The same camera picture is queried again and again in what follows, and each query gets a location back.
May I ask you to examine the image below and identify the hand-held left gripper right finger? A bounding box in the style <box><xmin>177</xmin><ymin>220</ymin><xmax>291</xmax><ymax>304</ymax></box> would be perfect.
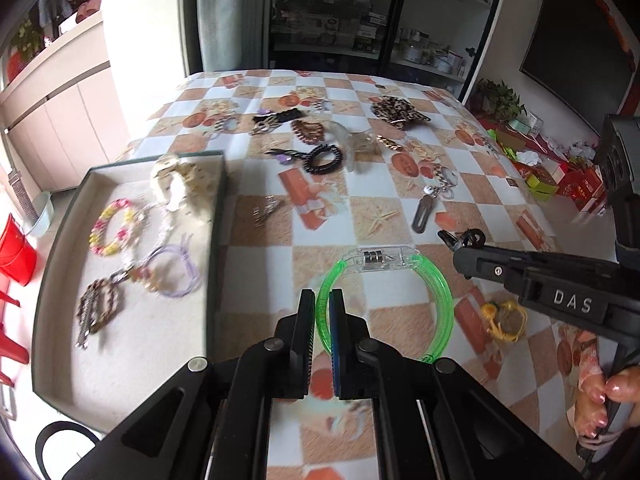
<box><xmin>327</xmin><ymin>289</ymin><xmax>584</xmax><ymax>480</ymax></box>

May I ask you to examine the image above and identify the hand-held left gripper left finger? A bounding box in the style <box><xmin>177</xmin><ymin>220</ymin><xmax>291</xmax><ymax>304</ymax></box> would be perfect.
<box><xmin>62</xmin><ymin>289</ymin><xmax>317</xmax><ymax>480</ymax></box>

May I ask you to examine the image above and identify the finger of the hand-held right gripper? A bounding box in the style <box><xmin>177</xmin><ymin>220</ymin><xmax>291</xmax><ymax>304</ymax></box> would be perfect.
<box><xmin>452</xmin><ymin>244</ymin><xmax>529</xmax><ymax>302</ymax></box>

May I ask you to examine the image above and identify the small black hair claw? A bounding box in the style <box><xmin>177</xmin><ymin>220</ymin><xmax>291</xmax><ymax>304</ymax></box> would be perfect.
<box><xmin>437</xmin><ymin>228</ymin><xmax>485</xmax><ymax>254</ymax></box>

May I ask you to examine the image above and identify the green transparent bangle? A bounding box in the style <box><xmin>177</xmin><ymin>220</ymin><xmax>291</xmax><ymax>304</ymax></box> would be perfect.
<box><xmin>315</xmin><ymin>245</ymin><xmax>455</xmax><ymax>364</ymax></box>

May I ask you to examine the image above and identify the purple hair tie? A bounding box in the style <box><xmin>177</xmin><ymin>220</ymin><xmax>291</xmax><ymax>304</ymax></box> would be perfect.
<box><xmin>127</xmin><ymin>242</ymin><xmax>201</xmax><ymax>299</ymax></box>

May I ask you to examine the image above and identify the grey shallow box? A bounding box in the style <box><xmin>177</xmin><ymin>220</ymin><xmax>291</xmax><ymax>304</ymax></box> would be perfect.
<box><xmin>31</xmin><ymin>150</ymin><xmax>226</xmax><ymax>434</ymax></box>

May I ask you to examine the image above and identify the clear crystal bead chain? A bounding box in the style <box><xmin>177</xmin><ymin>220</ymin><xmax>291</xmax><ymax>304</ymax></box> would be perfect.
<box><xmin>119</xmin><ymin>204</ymin><xmax>176</xmax><ymax>282</ymax></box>

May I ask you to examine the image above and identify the brown braided bracelet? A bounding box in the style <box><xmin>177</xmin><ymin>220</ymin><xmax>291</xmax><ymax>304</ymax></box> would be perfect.
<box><xmin>75</xmin><ymin>277</ymin><xmax>124</xmax><ymax>337</ymax></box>

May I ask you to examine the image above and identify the colourful bead bracelet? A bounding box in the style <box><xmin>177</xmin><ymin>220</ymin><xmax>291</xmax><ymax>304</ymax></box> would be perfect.
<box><xmin>88</xmin><ymin>199</ymin><xmax>137</xmax><ymax>257</ymax></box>

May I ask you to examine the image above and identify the person's right hand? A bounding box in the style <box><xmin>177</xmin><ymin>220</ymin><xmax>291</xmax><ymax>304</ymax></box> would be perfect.
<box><xmin>574</xmin><ymin>364</ymin><xmax>640</xmax><ymax>453</ymax></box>

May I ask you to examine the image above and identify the pile of gift boxes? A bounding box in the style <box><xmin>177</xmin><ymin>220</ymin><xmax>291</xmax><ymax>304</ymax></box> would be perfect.
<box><xmin>487</xmin><ymin>115</ymin><xmax>613</xmax><ymax>216</ymax></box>

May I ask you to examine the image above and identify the green leafy potted plant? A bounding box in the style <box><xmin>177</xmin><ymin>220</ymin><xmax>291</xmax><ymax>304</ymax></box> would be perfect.
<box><xmin>472</xmin><ymin>79</ymin><xmax>527</xmax><ymax>123</ymax></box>

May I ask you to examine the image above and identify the clear plastic hair claw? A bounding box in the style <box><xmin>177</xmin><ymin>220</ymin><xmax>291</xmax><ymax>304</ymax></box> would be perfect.
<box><xmin>332</xmin><ymin>122</ymin><xmax>379</xmax><ymax>174</ymax></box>

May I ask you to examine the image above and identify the leopard print scrunchie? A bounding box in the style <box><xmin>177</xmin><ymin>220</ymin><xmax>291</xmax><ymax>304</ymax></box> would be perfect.
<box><xmin>370</xmin><ymin>95</ymin><xmax>432</xmax><ymax>131</ymax></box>

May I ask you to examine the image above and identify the black clip with purple charm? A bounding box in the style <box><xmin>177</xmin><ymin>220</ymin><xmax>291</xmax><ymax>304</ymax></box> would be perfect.
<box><xmin>265</xmin><ymin>147</ymin><xmax>304</xmax><ymax>166</ymax></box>

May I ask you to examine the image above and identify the glass door display cabinet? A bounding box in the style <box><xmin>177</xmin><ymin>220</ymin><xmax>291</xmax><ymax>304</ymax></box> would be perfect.
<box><xmin>265</xmin><ymin>0</ymin><xmax>511</xmax><ymax>98</ymax></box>

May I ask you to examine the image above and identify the light blue basin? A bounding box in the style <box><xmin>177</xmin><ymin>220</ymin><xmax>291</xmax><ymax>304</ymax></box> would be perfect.
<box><xmin>25</xmin><ymin>192</ymin><xmax>56</xmax><ymax>237</ymax></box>

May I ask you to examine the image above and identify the red plastic chair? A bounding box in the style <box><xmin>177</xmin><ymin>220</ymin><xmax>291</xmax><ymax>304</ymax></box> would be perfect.
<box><xmin>0</xmin><ymin>277</ymin><xmax>31</xmax><ymax>386</ymax></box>

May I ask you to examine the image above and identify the red plastic bucket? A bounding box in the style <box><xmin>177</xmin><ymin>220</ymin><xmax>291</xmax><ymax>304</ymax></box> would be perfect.
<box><xmin>0</xmin><ymin>213</ymin><xmax>38</xmax><ymax>287</ymax></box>

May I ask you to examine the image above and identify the white low cabinet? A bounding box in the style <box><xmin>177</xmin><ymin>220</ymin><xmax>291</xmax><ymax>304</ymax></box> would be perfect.
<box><xmin>0</xmin><ymin>10</ymin><xmax>132</xmax><ymax>193</ymax></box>

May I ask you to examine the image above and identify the grey curtain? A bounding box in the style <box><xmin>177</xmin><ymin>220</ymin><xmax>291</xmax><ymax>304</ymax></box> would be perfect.
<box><xmin>196</xmin><ymin>0</ymin><xmax>271</xmax><ymax>73</ymax></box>

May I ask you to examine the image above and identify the yellow flowering potted plant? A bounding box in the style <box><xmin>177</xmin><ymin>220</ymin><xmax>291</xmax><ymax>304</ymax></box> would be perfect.
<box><xmin>7</xmin><ymin>17</ymin><xmax>46</xmax><ymax>81</ymax></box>

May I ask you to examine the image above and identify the yellow sunflower hair tie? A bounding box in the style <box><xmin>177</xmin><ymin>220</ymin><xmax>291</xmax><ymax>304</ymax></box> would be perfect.
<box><xmin>482</xmin><ymin>299</ymin><xmax>529</xmax><ymax>344</ymax></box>

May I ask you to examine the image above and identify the silver charm keychain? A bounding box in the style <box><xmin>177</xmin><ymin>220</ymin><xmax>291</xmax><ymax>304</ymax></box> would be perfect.
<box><xmin>422</xmin><ymin>162</ymin><xmax>460</xmax><ymax>201</ymax></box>

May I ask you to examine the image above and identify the black spiral hair tie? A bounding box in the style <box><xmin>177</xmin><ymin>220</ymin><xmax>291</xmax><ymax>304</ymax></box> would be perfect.
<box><xmin>302</xmin><ymin>144</ymin><xmax>345</xmax><ymax>176</ymax></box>

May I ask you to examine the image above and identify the brown chain-link hair clip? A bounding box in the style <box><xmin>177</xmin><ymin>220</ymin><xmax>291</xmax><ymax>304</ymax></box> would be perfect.
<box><xmin>290</xmin><ymin>118</ymin><xmax>326</xmax><ymax>144</ymax></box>

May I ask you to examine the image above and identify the dark wall board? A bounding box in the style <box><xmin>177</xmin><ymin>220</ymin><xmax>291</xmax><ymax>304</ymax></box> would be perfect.
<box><xmin>519</xmin><ymin>0</ymin><xmax>640</xmax><ymax>136</ymax></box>

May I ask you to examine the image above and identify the black cable loop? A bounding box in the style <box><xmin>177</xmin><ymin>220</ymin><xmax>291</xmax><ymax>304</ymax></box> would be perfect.
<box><xmin>35</xmin><ymin>420</ymin><xmax>103</xmax><ymax>476</ymax></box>

